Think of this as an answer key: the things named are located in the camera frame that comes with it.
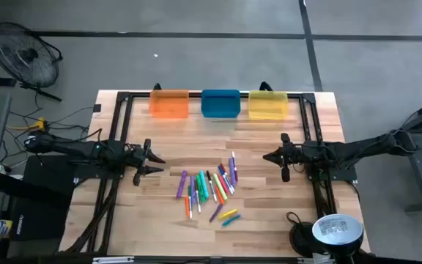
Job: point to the blue plastic bin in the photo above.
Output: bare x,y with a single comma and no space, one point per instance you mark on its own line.
220,104

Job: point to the black-capped thin white marker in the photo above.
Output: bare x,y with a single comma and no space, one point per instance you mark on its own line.
211,185

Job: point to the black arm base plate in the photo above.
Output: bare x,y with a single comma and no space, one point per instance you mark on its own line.
343,172
86,171

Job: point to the small black square block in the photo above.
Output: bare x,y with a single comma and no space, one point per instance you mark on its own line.
97,108

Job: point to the yellow translucent plastic bin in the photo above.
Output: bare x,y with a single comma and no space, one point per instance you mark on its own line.
267,105

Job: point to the pink marker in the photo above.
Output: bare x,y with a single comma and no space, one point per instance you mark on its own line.
224,186

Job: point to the yellow-green highlighter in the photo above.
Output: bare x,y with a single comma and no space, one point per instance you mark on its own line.
220,187

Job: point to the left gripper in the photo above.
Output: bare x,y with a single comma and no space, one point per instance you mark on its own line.
137,157

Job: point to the red-capped thin white marker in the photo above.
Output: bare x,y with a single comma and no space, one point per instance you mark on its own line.
224,168

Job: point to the yellow and blue package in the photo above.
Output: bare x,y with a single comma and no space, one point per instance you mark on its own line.
5,227

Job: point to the blue-capped thin white marker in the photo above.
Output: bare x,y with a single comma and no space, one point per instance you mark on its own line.
221,171

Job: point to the black storage box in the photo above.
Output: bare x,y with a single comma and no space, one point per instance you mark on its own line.
39,212

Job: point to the green-capped thin white marker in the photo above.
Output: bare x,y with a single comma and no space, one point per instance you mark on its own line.
190,210

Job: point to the orange translucent plastic bin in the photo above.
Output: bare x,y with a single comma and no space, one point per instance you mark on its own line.
169,104

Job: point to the teal highlighter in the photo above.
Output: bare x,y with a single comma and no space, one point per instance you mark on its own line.
204,185

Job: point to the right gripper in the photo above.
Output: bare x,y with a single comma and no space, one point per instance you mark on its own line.
293,155

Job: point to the black aluminium table frame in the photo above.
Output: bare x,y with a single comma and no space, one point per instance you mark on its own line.
123,97

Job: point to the black floor fan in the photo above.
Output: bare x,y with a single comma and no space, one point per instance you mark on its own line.
29,55

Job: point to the yellow marker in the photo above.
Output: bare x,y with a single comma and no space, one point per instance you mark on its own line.
228,214

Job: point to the black table clamp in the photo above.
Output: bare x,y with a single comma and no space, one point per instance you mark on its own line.
157,87
266,86

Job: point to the green highlighter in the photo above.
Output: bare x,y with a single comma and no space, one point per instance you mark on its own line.
200,190

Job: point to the desk lamp with silver head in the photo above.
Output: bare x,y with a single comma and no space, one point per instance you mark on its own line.
337,229

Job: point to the orange marker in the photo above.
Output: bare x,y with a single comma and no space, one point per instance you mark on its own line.
187,207
220,199

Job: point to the purple highlighter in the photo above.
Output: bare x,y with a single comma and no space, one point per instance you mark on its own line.
232,172
181,184
216,213
193,190

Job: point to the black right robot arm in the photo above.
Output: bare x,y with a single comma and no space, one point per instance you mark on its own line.
361,146

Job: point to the blue-teal marker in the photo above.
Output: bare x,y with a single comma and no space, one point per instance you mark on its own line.
231,220

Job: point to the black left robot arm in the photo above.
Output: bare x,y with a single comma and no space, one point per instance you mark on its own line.
68,148

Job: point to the silver bracket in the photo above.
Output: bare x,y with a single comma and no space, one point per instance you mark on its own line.
112,260
306,260

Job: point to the brown-capped thin white marker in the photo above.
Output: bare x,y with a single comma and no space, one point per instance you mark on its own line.
198,207

